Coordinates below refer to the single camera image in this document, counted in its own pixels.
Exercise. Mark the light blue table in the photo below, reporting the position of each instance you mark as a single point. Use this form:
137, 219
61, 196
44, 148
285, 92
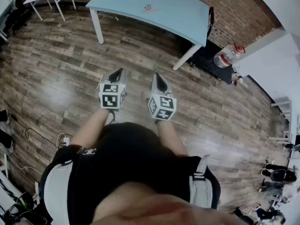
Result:
159, 6

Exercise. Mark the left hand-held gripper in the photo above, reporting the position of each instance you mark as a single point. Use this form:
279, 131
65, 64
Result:
109, 97

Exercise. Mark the white shelf rack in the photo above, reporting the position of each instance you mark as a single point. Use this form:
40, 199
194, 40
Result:
284, 116

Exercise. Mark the person's face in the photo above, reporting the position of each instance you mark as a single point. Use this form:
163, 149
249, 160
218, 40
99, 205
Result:
164, 210

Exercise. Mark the large clear water bottle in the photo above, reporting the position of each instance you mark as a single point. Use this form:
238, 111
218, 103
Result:
226, 56

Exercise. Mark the person's black shirt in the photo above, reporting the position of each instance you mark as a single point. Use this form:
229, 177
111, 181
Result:
126, 153

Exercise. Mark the black office chair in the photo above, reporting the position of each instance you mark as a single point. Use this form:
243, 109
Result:
18, 8

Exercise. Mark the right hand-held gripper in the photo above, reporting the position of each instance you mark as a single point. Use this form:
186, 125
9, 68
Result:
161, 104

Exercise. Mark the white power strip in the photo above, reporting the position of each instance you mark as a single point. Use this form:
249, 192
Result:
65, 141

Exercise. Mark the person's right forearm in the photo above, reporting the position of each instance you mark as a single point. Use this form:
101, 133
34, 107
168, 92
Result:
171, 138

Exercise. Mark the black platform cart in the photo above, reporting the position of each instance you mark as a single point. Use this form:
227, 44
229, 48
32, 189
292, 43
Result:
212, 60

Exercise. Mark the small brown bottle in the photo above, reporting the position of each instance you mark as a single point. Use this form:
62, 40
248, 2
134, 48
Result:
236, 80

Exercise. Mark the person's left forearm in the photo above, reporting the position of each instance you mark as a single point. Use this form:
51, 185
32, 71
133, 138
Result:
90, 126

